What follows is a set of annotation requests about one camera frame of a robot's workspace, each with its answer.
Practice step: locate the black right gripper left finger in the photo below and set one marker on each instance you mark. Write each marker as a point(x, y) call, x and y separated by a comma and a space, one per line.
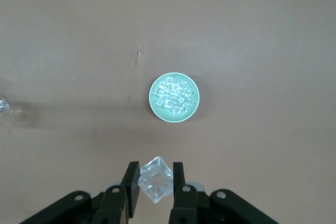
point(113, 205)

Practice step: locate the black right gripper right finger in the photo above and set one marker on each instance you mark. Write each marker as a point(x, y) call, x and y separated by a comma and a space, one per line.
point(189, 205)

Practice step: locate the single clear ice cube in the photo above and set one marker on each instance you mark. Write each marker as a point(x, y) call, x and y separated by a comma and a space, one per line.
point(155, 182)

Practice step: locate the pile of clear ice cubes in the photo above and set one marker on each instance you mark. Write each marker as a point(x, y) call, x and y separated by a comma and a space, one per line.
point(173, 95)

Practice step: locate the clear wine glass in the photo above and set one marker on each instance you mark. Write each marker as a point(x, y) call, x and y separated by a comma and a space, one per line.
point(3, 107)

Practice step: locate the green ceramic bowl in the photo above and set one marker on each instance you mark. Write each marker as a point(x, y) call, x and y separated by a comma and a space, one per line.
point(161, 113)

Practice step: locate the brown table cover sheet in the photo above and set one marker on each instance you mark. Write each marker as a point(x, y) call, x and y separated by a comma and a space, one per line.
point(236, 37)

